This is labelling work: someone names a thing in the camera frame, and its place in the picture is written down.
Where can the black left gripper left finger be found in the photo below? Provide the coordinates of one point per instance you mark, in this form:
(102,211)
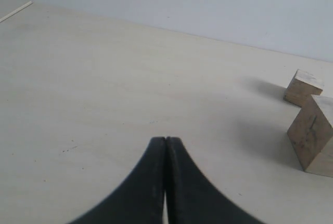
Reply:
(140,197)

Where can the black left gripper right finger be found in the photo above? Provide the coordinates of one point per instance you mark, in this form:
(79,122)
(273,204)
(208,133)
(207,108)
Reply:
(190,196)

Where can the largest wooden cube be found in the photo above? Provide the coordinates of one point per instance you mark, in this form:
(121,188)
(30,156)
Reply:
(311,135)

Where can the tall wooden cube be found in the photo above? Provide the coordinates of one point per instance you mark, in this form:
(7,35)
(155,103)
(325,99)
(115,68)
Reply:
(302,85)

